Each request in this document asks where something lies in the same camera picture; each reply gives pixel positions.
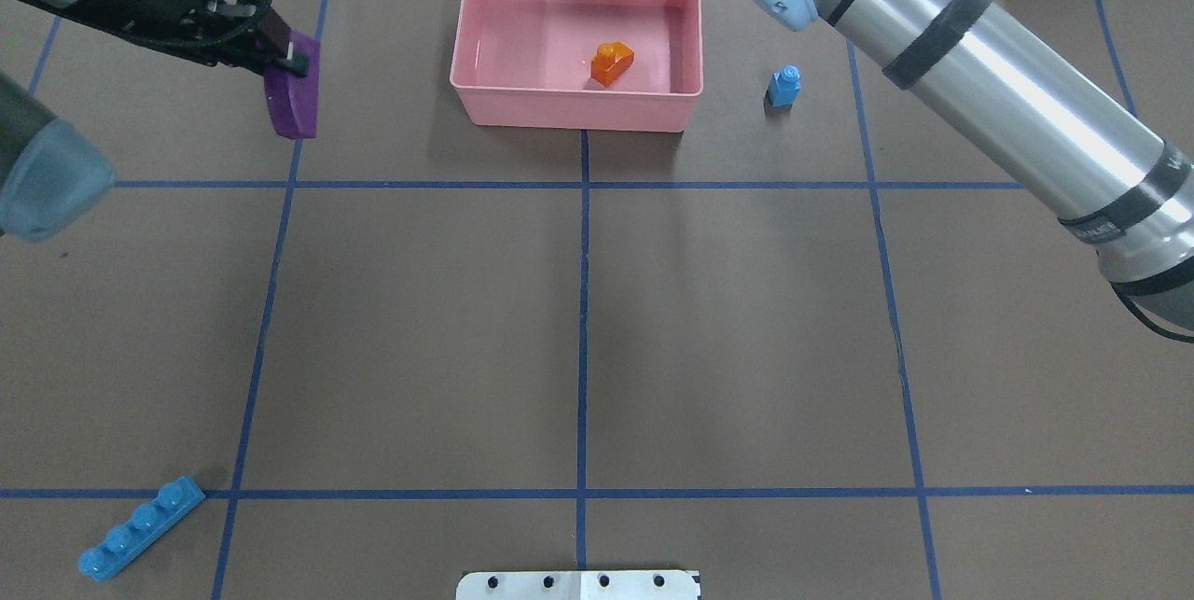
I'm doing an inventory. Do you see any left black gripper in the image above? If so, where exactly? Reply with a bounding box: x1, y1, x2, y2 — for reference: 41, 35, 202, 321
176, 0, 310, 78

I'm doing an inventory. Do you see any purple curved toy block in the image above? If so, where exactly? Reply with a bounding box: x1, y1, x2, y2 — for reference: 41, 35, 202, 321
264, 30, 321, 140

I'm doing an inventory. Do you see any long blue studded block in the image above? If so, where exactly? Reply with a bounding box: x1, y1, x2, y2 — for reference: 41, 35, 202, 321
76, 476, 207, 582

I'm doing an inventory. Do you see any small blue toy block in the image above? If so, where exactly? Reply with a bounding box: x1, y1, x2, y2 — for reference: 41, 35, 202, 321
765, 64, 802, 109

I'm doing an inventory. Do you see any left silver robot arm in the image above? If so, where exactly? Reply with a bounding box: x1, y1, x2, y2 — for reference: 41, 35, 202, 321
4, 0, 320, 243

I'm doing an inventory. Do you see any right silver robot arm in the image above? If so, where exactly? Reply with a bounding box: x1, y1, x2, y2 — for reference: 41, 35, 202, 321
752, 0, 1193, 344

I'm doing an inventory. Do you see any pink plastic box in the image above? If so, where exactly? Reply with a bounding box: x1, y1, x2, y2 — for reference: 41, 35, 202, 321
451, 0, 703, 132

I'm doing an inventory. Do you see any orange toy block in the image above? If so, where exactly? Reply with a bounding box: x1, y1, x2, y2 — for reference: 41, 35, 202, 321
590, 41, 635, 87

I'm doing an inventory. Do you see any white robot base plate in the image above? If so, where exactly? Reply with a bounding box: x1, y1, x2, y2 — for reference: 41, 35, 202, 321
453, 569, 702, 599

